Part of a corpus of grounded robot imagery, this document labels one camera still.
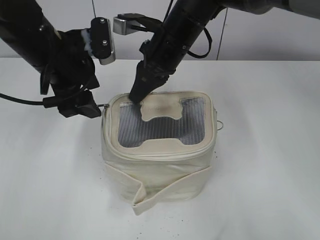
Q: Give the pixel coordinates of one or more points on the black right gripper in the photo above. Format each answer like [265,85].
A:
[161,56]

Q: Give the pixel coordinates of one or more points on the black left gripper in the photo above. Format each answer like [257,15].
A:
[70,71]

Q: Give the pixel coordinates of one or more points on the cream bag with clear window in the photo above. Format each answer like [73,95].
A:
[161,149]

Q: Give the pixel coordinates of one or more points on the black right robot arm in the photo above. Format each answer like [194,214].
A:
[174,36]

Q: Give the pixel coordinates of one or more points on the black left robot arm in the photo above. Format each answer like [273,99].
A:
[23,27]

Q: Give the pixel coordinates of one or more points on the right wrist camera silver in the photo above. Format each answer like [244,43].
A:
[129,23]

